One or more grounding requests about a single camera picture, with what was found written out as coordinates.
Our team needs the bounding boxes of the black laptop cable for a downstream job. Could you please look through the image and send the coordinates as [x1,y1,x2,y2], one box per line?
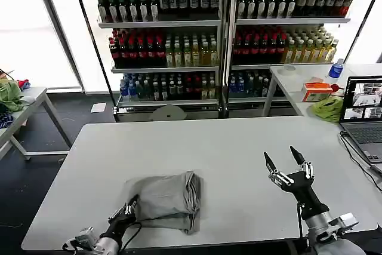
[339,131,382,192]

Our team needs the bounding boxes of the round grey disc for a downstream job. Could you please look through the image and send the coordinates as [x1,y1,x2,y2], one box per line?
[151,104,186,121]

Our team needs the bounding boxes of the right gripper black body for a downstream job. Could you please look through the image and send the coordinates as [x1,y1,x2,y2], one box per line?
[282,170,331,220]

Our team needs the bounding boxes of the green garment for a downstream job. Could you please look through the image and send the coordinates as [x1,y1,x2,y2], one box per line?
[0,81,24,112]

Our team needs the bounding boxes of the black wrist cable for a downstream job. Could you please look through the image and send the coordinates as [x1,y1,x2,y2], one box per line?
[296,202,310,248]
[119,222,143,251]

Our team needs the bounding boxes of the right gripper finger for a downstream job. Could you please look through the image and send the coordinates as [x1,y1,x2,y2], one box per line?
[263,151,295,190]
[289,145,316,182]

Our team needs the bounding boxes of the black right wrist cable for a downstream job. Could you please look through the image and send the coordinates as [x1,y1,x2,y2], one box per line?
[296,202,310,248]

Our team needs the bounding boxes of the white side table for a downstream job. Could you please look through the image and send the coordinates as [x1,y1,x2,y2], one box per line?
[262,63,382,118]

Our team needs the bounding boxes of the clear tape roll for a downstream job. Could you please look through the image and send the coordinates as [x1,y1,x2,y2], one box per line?
[280,64,297,77]

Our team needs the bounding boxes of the green crumpled cloth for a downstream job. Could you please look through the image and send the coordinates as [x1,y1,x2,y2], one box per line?
[310,96,344,123]

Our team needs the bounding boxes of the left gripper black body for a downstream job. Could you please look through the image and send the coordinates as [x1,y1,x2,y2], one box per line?
[100,213,138,239]

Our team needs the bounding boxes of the orange cardboard box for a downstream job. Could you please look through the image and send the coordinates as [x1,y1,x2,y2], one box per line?
[300,81,334,103]

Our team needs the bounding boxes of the grey open laptop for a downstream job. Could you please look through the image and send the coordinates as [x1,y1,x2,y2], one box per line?
[338,75,382,165]

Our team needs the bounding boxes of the blue-label water bottle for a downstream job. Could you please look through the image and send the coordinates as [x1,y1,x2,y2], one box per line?
[328,58,345,79]

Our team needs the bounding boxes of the white paper sheet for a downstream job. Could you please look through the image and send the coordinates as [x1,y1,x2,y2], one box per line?
[90,102,107,114]

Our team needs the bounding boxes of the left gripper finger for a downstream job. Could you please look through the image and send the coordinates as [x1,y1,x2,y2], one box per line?
[124,194,140,216]
[108,205,130,221]

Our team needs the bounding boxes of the grey printed t-shirt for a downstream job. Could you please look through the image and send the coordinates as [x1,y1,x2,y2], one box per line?
[124,170,205,235]

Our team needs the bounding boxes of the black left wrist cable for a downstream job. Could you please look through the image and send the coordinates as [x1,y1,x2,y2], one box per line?
[119,222,143,251]

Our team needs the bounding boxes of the blue patterned garment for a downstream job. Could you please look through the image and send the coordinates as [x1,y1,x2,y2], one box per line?
[0,113,14,129]

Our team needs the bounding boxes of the grey side table with clothes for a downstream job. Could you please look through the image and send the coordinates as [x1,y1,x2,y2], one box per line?
[0,87,72,162]

